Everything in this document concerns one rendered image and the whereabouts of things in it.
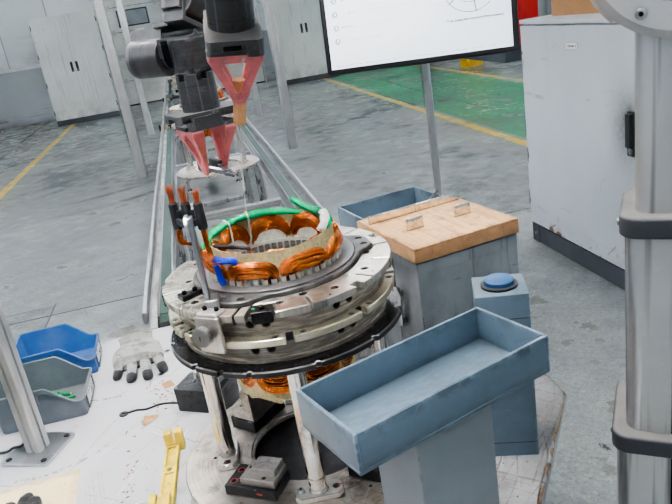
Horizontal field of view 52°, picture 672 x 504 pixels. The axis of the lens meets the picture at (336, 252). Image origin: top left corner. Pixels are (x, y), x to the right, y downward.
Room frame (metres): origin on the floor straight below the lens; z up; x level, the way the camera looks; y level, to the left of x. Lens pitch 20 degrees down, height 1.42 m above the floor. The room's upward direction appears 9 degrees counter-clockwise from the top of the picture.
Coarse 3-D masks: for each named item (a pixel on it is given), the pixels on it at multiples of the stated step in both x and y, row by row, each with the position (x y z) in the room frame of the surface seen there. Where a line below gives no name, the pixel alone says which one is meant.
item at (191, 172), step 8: (184, 144) 3.16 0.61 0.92; (208, 152) 3.03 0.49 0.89; (240, 152) 3.12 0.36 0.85; (192, 160) 3.17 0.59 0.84; (208, 160) 3.02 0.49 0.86; (232, 160) 3.23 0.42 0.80; (240, 160) 3.17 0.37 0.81; (248, 160) 3.12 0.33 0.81; (256, 160) 3.13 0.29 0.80; (184, 168) 3.22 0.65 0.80; (192, 168) 3.15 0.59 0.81; (232, 168) 3.04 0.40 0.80; (240, 168) 3.01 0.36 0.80; (184, 176) 3.04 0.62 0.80; (192, 176) 3.01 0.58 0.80; (200, 176) 2.98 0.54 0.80; (208, 176) 2.96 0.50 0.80; (216, 176) 2.96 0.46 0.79
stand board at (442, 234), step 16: (432, 208) 1.13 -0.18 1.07; (448, 208) 1.12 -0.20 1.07; (480, 208) 1.09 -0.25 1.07; (368, 224) 1.10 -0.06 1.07; (384, 224) 1.09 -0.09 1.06; (400, 224) 1.07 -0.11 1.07; (432, 224) 1.05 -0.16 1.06; (448, 224) 1.03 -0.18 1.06; (464, 224) 1.02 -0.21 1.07; (480, 224) 1.01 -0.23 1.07; (496, 224) 1.00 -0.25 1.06; (512, 224) 1.01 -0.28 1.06; (400, 240) 1.00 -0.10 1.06; (416, 240) 0.98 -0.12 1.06; (432, 240) 0.97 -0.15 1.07; (448, 240) 0.97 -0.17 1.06; (464, 240) 0.98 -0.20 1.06; (480, 240) 0.99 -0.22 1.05; (416, 256) 0.95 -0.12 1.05; (432, 256) 0.96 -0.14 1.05
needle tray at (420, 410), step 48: (432, 336) 0.69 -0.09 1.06; (480, 336) 0.72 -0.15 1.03; (528, 336) 0.65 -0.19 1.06; (336, 384) 0.62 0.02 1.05; (384, 384) 0.65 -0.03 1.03; (432, 384) 0.64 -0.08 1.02; (480, 384) 0.58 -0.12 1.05; (336, 432) 0.54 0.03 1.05; (384, 432) 0.53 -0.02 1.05; (432, 432) 0.55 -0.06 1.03; (480, 432) 0.60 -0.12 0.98; (384, 480) 0.62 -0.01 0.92; (432, 480) 0.57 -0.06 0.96; (480, 480) 0.60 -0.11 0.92
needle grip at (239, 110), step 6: (234, 78) 0.88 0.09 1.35; (240, 78) 0.88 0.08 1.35; (234, 84) 0.88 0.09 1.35; (240, 84) 0.87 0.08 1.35; (240, 90) 0.88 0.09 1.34; (234, 108) 0.89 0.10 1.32; (240, 108) 0.88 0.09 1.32; (234, 114) 0.89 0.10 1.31; (240, 114) 0.89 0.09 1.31; (234, 120) 0.89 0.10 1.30; (240, 120) 0.89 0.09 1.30
